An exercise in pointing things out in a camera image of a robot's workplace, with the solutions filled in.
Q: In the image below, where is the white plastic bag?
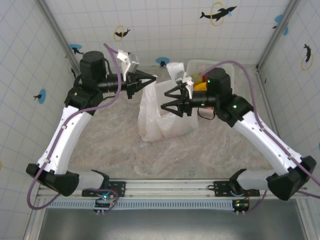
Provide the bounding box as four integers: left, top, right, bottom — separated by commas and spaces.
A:
137, 61, 200, 143

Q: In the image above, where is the white perforated plastic basket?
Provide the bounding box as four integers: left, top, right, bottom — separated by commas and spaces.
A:
187, 59, 237, 112

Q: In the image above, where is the blue circle fish sticker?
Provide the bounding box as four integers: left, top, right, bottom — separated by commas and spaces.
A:
271, 13, 290, 36

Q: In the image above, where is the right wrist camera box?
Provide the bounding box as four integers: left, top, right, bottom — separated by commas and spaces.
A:
174, 71, 195, 99

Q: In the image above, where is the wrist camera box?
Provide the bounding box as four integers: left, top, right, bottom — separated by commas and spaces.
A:
174, 71, 195, 99
116, 49, 140, 76

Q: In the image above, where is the thin black left camera cable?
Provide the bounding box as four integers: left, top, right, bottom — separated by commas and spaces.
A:
103, 57, 112, 77

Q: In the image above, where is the thin black camera cable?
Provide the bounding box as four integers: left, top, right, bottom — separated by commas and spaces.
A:
103, 57, 112, 77
197, 108, 216, 120

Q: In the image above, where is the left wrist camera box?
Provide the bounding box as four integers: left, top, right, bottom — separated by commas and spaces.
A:
116, 49, 140, 76

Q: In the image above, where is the thin black right camera cable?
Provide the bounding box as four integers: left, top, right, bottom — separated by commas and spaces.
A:
197, 108, 216, 120

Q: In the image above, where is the aluminium corner post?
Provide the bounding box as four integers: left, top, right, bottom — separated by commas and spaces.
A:
36, 0, 83, 76
255, 0, 301, 72

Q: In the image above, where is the long aluminium mounting rail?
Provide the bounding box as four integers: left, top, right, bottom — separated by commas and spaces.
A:
36, 178, 311, 200

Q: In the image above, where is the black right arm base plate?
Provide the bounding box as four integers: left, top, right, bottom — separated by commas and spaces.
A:
213, 180, 261, 198

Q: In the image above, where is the grey slotted cable duct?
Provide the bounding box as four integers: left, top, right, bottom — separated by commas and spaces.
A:
45, 199, 251, 211

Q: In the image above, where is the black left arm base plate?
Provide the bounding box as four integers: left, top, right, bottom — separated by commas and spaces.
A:
81, 180, 127, 198

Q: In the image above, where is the aluminium side rail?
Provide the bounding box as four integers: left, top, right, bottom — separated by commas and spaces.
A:
256, 68, 313, 240
23, 69, 84, 240

